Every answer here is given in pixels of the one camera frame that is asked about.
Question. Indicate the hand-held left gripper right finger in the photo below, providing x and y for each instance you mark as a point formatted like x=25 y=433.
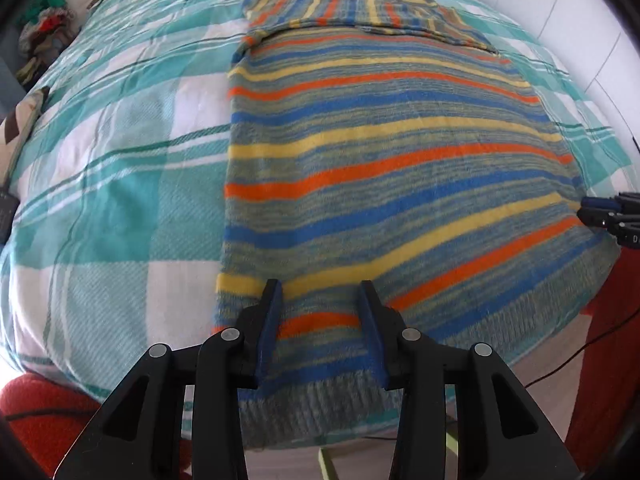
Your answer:
x=375 y=335

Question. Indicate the teal white plaid blanket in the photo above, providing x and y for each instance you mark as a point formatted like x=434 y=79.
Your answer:
x=125 y=185

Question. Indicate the light green frame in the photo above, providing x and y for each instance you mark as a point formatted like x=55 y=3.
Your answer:
x=327 y=465

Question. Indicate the white brown cushion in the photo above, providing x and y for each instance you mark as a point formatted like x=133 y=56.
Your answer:
x=20 y=120

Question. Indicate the pile of colourful clothes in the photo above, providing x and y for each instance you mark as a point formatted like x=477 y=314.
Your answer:
x=45 y=30

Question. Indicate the red fuzzy cloth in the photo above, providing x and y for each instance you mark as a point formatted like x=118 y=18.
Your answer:
x=610 y=360
x=45 y=400

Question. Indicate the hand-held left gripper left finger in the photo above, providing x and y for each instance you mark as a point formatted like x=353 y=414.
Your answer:
x=267 y=330

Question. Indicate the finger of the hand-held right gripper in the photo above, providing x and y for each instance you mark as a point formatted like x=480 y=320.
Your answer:
x=595 y=219
x=597 y=203

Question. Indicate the dark flat object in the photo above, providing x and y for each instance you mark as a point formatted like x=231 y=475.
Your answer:
x=7 y=215

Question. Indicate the striped knitted sweater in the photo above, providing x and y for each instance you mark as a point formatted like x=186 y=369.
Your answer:
x=400 y=160

